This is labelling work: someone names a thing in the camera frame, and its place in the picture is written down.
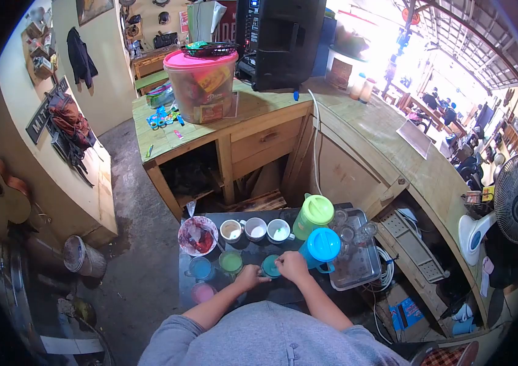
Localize grey bucket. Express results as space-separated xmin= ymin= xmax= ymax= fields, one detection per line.
xmin=62 ymin=235 xmax=108 ymax=279

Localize grey perforated plastic tray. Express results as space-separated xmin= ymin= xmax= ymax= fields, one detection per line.
xmin=378 ymin=210 xmax=451 ymax=284

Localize wooden desk with drawer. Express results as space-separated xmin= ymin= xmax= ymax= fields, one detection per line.
xmin=132 ymin=78 xmax=315 ymax=221

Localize bowl with red pieces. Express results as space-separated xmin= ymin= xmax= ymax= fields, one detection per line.
xmin=178 ymin=215 xmax=219 ymax=257

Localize cardboard box with blue print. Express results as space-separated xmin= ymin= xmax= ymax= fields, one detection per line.
xmin=386 ymin=284 xmax=430 ymax=342

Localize coiled white cable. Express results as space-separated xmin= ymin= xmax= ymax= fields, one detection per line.
xmin=363 ymin=246 xmax=396 ymax=293

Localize wooden wall shelf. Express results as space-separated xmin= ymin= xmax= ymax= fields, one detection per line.
xmin=21 ymin=7 xmax=59 ymax=81

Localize teal plastic cup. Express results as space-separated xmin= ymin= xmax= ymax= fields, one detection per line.
xmin=260 ymin=254 xmax=282 ymax=280

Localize metal tray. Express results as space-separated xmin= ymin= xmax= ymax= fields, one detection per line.
xmin=330 ymin=208 xmax=382 ymax=292

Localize black low table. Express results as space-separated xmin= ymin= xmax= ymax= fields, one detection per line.
xmin=178 ymin=203 xmax=366 ymax=317

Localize clear acrylic sign stand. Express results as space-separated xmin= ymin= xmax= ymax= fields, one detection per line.
xmin=396 ymin=119 xmax=433 ymax=160

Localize person's left hand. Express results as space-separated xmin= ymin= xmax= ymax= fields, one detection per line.
xmin=233 ymin=264 xmax=272 ymax=293

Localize dark hanging jacket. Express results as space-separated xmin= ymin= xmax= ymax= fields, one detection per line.
xmin=66 ymin=27 xmax=99 ymax=90

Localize glass mug with blue drink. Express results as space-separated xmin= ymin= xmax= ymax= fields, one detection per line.
xmin=184 ymin=256 xmax=216 ymax=282

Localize glass mug with pink drink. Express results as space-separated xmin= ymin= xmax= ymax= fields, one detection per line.
xmin=190 ymin=282 xmax=218 ymax=305

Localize blue plastic pitcher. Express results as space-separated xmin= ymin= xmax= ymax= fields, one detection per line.
xmin=299 ymin=227 xmax=342 ymax=274

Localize black wire basket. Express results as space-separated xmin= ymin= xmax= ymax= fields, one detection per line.
xmin=180 ymin=41 xmax=239 ymax=58

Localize person's right hand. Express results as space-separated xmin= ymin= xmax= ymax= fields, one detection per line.
xmin=274 ymin=250 xmax=311 ymax=284

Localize clear tub with pink lid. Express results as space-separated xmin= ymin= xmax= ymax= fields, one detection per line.
xmin=163 ymin=49 xmax=239 ymax=125

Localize wooden guitar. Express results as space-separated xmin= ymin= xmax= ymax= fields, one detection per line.
xmin=0 ymin=158 xmax=34 ymax=225

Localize wooden counter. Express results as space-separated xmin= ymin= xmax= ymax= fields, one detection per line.
xmin=307 ymin=77 xmax=494 ymax=331

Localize black loudspeaker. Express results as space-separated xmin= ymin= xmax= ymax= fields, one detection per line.
xmin=235 ymin=0 xmax=327 ymax=93

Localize white mug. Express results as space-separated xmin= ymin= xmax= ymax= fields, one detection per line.
xmin=267 ymin=219 xmax=296 ymax=244
xmin=240 ymin=217 xmax=268 ymax=242
xmin=220 ymin=220 xmax=243 ymax=243

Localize blue snack packets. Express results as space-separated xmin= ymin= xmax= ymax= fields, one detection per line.
xmin=146 ymin=105 xmax=185 ymax=131

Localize black wall sign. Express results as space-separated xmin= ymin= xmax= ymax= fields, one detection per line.
xmin=26 ymin=75 xmax=71 ymax=146

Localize glass mug with green drink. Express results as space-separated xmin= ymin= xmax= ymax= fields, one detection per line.
xmin=218 ymin=250 xmax=244 ymax=276

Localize white standing fan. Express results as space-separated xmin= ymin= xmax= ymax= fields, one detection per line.
xmin=458 ymin=153 xmax=518 ymax=267

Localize red and black backpack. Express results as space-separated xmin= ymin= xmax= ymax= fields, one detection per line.
xmin=46 ymin=91 xmax=97 ymax=153

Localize green plastic pitcher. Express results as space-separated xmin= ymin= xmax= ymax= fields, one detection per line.
xmin=292 ymin=193 xmax=336 ymax=241

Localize person's body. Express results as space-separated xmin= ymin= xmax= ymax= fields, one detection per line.
xmin=138 ymin=300 xmax=411 ymax=366

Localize white jar with dark label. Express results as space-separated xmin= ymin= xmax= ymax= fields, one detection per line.
xmin=325 ymin=46 xmax=369 ymax=90

